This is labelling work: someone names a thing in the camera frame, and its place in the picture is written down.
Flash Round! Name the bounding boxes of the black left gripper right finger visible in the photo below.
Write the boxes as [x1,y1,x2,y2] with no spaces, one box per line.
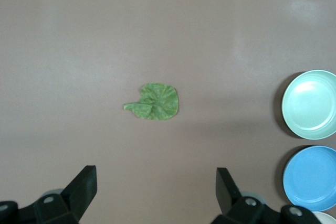
[212,167,281,224]

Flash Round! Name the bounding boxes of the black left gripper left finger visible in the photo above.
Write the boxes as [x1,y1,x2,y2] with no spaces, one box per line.
[34,165,98,224]

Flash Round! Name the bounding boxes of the green lettuce leaf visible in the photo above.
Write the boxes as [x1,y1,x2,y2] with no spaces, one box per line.
[123,82,180,121]

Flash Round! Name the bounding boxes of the blue plate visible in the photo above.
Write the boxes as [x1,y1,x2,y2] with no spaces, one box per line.
[282,145,336,212]

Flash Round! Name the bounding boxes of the beige plate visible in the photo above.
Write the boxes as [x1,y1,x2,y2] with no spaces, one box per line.
[312,211,336,224]

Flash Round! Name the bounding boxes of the pale green plate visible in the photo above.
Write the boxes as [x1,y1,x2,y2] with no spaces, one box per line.
[281,69,336,140]

